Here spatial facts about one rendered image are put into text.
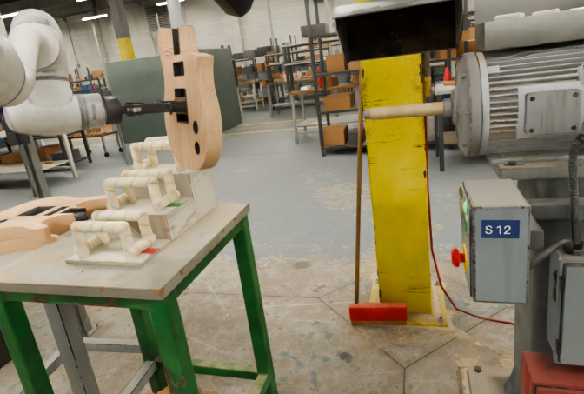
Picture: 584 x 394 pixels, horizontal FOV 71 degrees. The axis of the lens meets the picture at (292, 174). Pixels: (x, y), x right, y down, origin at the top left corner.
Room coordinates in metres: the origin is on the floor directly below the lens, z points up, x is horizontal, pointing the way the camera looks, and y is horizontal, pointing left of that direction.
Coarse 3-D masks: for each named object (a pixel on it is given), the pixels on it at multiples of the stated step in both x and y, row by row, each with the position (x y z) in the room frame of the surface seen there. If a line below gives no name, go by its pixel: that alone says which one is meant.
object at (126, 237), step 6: (126, 228) 1.05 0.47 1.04; (120, 234) 1.05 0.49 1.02; (126, 234) 1.05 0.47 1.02; (126, 240) 1.04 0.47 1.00; (132, 240) 1.06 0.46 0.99; (126, 246) 1.04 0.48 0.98; (132, 246) 1.05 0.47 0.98; (126, 252) 1.04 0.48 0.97; (126, 258) 1.05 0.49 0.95; (132, 258) 1.05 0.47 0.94
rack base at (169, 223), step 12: (132, 204) 1.30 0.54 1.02; (144, 204) 1.29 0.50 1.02; (192, 204) 1.30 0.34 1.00; (156, 216) 1.17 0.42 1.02; (168, 216) 1.17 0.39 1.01; (180, 216) 1.22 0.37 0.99; (192, 216) 1.28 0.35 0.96; (132, 228) 1.20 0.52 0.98; (156, 228) 1.17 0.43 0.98; (168, 228) 1.16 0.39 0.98; (180, 228) 1.21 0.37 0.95
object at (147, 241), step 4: (148, 236) 1.12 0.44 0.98; (152, 236) 1.12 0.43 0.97; (140, 240) 1.09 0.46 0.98; (144, 240) 1.09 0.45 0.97; (148, 240) 1.10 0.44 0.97; (152, 240) 1.11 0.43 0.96; (136, 244) 1.07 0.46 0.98; (140, 244) 1.07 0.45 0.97; (144, 244) 1.08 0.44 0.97; (148, 244) 1.09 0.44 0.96; (132, 248) 1.05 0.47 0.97; (136, 248) 1.05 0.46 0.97; (140, 248) 1.06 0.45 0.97; (144, 248) 1.08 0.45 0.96; (132, 252) 1.04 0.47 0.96; (136, 252) 1.05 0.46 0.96; (140, 252) 1.06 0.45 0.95; (132, 256) 1.04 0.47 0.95
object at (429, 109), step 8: (408, 104) 1.05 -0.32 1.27; (416, 104) 1.04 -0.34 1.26; (424, 104) 1.03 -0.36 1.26; (432, 104) 1.02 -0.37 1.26; (440, 104) 1.01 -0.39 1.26; (376, 112) 1.06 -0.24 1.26; (384, 112) 1.05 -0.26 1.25; (392, 112) 1.04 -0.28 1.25; (400, 112) 1.04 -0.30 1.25; (408, 112) 1.03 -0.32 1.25; (416, 112) 1.03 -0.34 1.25; (424, 112) 1.02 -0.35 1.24; (432, 112) 1.02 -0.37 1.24; (440, 112) 1.01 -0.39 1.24
